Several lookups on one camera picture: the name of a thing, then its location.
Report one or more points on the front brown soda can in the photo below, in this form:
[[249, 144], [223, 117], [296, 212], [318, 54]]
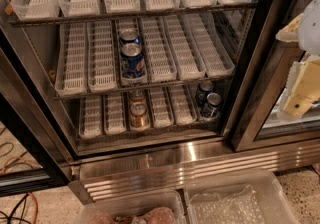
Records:
[[138, 116]]

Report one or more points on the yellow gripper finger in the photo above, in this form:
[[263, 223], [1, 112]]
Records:
[[290, 33], [302, 89]]

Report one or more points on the blue pepsi can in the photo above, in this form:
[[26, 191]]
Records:
[[132, 61], [127, 36]]

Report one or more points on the blue can shelf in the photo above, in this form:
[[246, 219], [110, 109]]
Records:
[[211, 105], [203, 90]]

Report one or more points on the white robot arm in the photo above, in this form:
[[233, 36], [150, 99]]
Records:
[[309, 31]]

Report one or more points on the clear plastic bin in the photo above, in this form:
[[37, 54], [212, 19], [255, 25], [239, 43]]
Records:
[[246, 197], [132, 205]]

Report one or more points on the rear brown soda can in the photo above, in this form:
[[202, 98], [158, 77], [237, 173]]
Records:
[[137, 96]]

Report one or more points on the clear plastic bin left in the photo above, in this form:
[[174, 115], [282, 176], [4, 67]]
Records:
[[132, 205]]

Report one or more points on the stainless steel fridge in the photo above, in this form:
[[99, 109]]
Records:
[[116, 97]]

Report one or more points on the clear plastic bin right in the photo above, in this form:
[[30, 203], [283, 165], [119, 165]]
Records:
[[246, 197]]

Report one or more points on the middle shelf can tray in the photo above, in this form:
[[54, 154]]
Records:
[[129, 24]]

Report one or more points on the rear blue can bottom shelf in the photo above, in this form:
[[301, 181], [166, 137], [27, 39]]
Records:
[[203, 90]]

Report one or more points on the front blue can bottom shelf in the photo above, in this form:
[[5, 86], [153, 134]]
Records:
[[211, 105]]

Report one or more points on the brown soda can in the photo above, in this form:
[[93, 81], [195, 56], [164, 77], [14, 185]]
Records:
[[138, 116], [137, 96]]

